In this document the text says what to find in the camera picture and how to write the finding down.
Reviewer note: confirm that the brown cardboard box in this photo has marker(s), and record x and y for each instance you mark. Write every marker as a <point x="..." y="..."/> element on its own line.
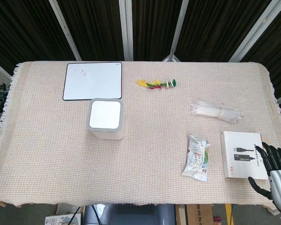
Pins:
<point x="196" y="214"/>

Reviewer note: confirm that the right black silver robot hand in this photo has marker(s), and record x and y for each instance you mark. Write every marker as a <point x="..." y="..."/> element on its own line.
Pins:
<point x="280" y="180"/>

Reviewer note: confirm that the colourful feather bundle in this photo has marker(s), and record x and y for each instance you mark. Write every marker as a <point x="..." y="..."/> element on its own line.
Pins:
<point x="158" y="84"/>

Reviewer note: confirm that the beige woven tablecloth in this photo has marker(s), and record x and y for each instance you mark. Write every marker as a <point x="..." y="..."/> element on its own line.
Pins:
<point x="131" y="131"/>

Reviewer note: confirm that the white metal frame stand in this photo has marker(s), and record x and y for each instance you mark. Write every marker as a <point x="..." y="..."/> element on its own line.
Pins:
<point x="171" y="57"/>

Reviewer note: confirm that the white whiteboard with black frame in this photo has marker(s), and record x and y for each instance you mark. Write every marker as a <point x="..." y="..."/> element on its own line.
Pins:
<point x="92" y="81"/>

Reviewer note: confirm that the crumpled snack wrapper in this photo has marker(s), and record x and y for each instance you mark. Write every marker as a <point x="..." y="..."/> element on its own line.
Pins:
<point x="197" y="158"/>

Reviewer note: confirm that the white square plastic container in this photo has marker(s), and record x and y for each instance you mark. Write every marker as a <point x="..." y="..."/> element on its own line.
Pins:
<point x="106" y="118"/>

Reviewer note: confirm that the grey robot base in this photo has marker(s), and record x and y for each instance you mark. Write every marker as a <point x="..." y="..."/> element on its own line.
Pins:
<point x="130" y="214"/>

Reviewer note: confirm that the printed booklet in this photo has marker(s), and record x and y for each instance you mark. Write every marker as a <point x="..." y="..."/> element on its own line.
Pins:
<point x="63" y="219"/>

